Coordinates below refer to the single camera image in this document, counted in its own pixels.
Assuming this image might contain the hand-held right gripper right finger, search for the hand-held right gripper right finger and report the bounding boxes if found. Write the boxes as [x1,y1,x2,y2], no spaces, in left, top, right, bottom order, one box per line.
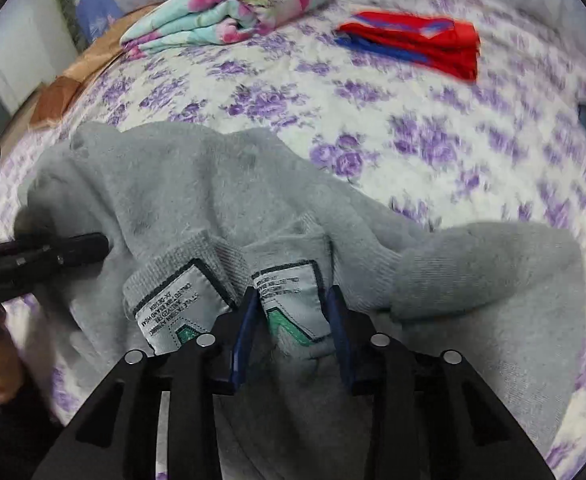
[323,285,556,480]

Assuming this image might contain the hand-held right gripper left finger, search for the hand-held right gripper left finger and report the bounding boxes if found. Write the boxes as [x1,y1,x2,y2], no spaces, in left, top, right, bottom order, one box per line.
[33,287,261,480]

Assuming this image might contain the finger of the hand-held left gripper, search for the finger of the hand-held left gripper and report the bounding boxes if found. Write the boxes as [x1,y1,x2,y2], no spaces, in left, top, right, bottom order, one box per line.
[0,232,110,286]

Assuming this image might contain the grey sweatpants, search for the grey sweatpants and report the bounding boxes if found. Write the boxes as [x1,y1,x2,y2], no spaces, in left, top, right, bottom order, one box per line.
[15,122,586,480]

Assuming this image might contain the person's left hand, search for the person's left hand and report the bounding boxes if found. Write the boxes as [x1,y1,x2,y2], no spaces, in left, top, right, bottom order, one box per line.
[0,334,24,405]

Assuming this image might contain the brown pillow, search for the brown pillow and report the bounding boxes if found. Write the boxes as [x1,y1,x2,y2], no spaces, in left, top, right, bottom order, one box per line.
[29,4,160,128]

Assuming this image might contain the marble patterned board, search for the marble patterned board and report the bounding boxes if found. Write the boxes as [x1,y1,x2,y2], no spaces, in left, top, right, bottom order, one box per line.
[53,0,90,55]

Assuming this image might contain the purple floral bedspread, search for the purple floral bedspread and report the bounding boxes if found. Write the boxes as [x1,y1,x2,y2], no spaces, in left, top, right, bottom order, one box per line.
[0,0,586,480]

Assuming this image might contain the folded floral quilt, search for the folded floral quilt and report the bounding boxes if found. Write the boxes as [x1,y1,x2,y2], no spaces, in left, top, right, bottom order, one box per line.
[120,0,347,59]

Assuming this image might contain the folded red shorts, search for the folded red shorts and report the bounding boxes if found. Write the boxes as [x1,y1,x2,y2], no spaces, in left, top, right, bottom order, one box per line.
[335,10,480,82]

